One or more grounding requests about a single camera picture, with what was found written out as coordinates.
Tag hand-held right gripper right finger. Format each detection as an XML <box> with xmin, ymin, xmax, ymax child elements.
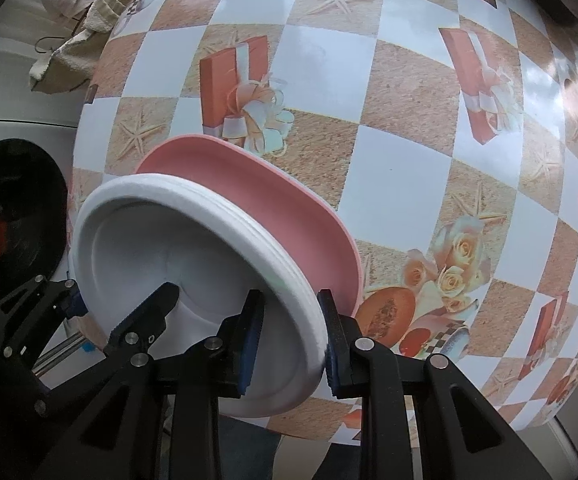
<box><xmin>317</xmin><ymin>288</ymin><xmax>554</xmax><ymax>480</ymax></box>

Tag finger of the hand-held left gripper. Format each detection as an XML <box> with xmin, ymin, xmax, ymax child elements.
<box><xmin>0</xmin><ymin>275</ymin><xmax>87</xmax><ymax>357</ymax></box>
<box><xmin>104</xmin><ymin>281</ymin><xmax>180</xmax><ymax>362</ymax></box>

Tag white washing machine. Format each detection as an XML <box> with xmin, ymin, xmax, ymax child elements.
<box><xmin>0</xmin><ymin>117</ymin><xmax>86</xmax><ymax>361</ymax></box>

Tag beige towel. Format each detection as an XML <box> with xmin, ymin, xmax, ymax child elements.
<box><xmin>29</xmin><ymin>0</ymin><xmax>134</xmax><ymax>96</ymax></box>

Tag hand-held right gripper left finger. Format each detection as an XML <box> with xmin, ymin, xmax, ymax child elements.
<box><xmin>44</xmin><ymin>288</ymin><xmax>266</xmax><ymax>480</ymax></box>

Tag pink plate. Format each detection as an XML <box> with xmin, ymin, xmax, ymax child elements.
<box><xmin>134</xmin><ymin>134</ymin><xmax>362</xmax><ymax>317</ymax></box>

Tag checked printed tablecloth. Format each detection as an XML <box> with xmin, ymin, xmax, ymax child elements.
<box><xmin>66</xmin><ymin>0</ymin><xmax>578</xmax><ymax>446</ymax></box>

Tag person's blue jeans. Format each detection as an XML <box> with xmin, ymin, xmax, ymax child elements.
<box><xmin>214</xmin><ymin>412</ymin><xmax>364</xmax><ymax>480</ymax></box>

